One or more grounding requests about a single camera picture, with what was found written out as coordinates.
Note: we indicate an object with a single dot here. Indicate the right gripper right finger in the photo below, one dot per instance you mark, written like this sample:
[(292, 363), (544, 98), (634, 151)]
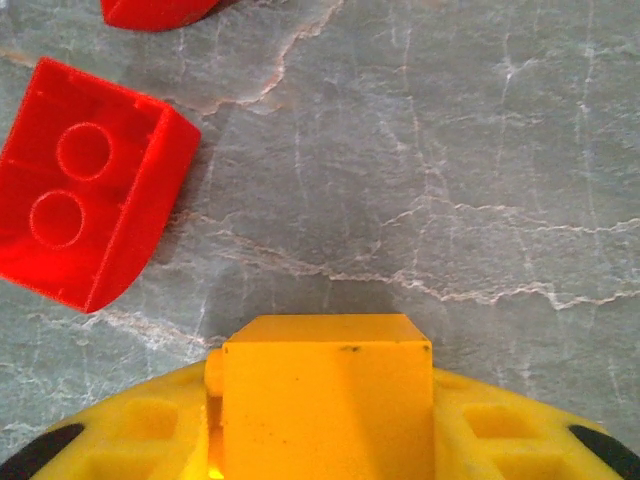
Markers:
[(515, 440)]

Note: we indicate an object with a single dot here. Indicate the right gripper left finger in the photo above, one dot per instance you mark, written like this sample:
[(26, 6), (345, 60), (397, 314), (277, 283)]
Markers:
[(125, 435)]

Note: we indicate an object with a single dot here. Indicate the yellow lego brick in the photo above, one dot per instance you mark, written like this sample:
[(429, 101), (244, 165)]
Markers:
[(325, 400)]

